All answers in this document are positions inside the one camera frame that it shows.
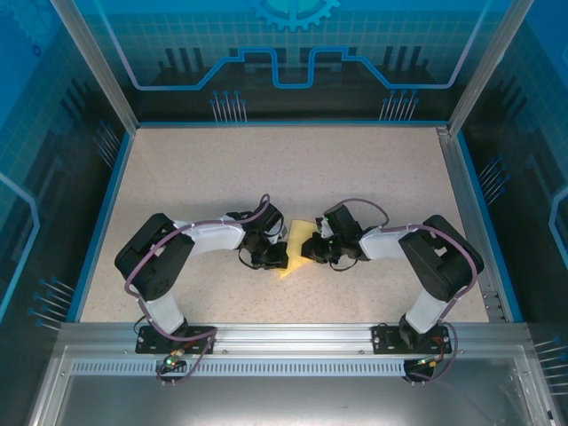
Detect yellow cloth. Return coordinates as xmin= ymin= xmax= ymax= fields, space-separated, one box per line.
xmin=279 ymin=217 xmax=319 ymax=280

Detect grey metal sheet tray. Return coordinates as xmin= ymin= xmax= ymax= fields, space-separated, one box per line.
xmin=26 ymin=345 xmax=560 ymax=426

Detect blue table border strip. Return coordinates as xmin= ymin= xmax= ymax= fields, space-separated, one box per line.
xmin=66 ymin=118 xmax=525 ymax=324

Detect blue gear print panel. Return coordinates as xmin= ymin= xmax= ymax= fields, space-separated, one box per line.
xmin=73 ymin=0 xmax=507 ymax=123

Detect blue grid print panel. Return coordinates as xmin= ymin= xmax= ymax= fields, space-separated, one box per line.
xmin=461 ymin=0 xmax=568 ymax=426
xmin=0 ymin=0 xmax=134 ymax=426

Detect thin black left gripper cable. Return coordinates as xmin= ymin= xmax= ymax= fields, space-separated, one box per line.
xmin=237 ymin=246 xmax=267 ymax=271

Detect wide aluminium rail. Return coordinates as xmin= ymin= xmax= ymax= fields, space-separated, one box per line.
xmin=59 ymin=322 xmax=532 ymax=356

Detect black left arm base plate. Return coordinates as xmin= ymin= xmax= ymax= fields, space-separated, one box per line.
xmin=136 ymin=325 xmax=218 ymax=355

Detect slotted aluminium cable duct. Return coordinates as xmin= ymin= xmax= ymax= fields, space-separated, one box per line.
xmin=69 ymin=360 xmax=527 ymax=378

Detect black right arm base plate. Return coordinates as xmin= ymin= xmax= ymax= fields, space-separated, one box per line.
xmin=371 ymin=323 xmax=449 ymax=355

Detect narrow aluminium rail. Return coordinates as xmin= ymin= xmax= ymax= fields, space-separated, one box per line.
xmin=437 ymin=126 xmax=509 ymax=323

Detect aluminium frame post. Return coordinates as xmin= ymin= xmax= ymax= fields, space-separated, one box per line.
xmin=447 ymin=0 xmax=533 ymax=134
xmin=48 ymin=0 xmax=139 ymax=132

